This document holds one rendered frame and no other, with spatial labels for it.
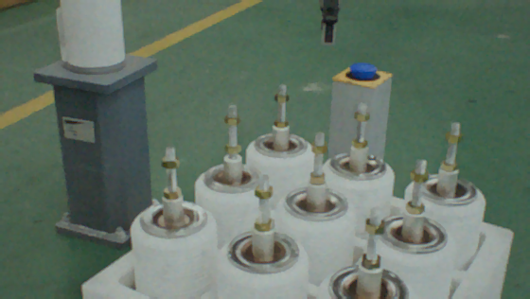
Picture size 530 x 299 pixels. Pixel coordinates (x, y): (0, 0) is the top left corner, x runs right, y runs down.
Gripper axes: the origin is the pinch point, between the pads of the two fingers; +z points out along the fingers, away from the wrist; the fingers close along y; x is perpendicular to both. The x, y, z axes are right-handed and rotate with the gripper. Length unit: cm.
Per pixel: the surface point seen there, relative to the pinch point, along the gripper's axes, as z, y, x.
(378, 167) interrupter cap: 7.5, -36.9, -6.0
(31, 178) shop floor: 33, 3, 59
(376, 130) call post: 9.2, -20.5, -7.4
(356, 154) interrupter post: 5.6, -37.4, -2.9
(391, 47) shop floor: 32, 107, -27
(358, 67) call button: -0.1, -18.6, -4.1
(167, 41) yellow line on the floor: 33, 107, 51
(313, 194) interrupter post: 6.0, -47.8, 2.6
